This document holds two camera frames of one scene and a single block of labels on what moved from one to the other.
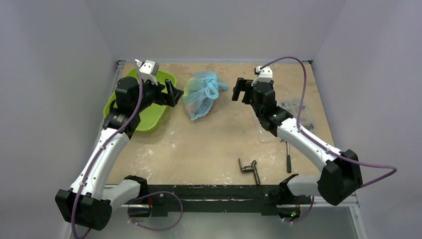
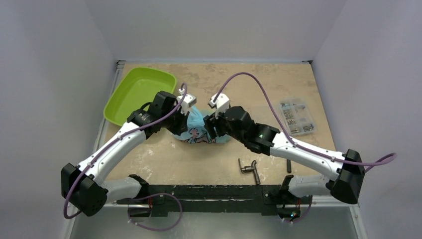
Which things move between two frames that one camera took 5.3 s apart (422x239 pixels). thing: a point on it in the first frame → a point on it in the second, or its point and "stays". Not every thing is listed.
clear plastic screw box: x=301 y=111 stays
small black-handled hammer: x=289 y=167 stays
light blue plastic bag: x=200 y=92 → x=196 y=132
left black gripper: x=170 y=99 → x=182 y=126
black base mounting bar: x=258 y=199 stays
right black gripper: x=247 y=93 → x=217 y=126
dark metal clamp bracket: x=252 y=168 stays
